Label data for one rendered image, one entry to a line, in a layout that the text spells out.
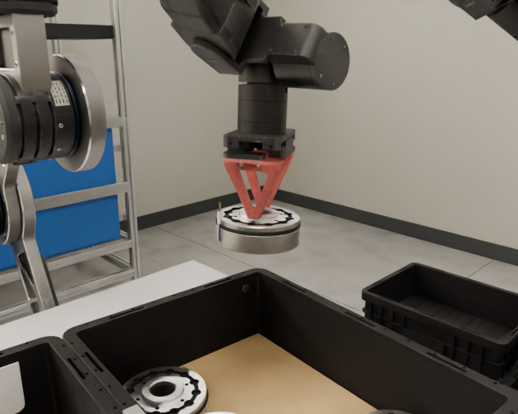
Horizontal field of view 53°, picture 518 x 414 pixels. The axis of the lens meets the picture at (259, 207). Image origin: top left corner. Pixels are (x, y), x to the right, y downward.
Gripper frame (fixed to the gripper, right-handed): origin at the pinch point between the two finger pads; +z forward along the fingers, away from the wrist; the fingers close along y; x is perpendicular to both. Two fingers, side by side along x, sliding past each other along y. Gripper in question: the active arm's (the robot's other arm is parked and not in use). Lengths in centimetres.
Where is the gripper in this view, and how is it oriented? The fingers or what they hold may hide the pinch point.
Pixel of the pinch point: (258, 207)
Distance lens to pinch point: 62.9
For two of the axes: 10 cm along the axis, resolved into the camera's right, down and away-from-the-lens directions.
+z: -0.3, 9.7, 2.6
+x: -9.7, -0.9, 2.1
